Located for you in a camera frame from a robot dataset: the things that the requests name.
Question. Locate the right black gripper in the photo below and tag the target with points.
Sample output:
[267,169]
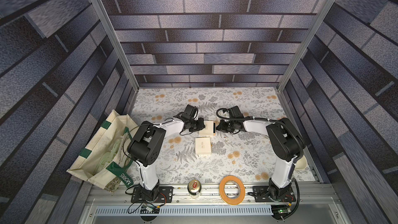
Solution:
[223,126]

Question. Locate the metal drink can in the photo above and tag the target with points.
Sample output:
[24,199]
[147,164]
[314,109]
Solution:
[194,188]

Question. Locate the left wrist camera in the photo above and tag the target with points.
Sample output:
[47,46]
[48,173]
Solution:
[190,112]

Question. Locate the floral table cloth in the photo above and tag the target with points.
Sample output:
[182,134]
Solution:
[248,156]

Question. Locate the orange tape roll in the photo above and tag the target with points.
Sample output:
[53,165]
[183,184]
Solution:
[231,190]

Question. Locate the cream green tote bag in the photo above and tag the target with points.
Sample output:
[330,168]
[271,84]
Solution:
[103,162]

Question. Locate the cream drawer jewelry box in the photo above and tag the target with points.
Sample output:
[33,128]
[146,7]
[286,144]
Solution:
[203,146]

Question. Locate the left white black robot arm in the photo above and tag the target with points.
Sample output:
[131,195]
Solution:
[146,144]

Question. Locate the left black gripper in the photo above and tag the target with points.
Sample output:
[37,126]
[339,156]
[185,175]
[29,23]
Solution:
[201,125]

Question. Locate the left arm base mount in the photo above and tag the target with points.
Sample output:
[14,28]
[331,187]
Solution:
[160,194]

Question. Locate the aluminium rail frame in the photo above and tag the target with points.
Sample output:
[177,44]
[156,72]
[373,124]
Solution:
[319,204]

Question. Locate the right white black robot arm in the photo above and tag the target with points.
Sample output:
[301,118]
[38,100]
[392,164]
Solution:
[286,142]

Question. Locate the plain cream ceramic bowl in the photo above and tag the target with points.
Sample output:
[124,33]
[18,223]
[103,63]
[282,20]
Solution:
[301,164]

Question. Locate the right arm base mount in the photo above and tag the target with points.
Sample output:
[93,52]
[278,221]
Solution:
[274,194]

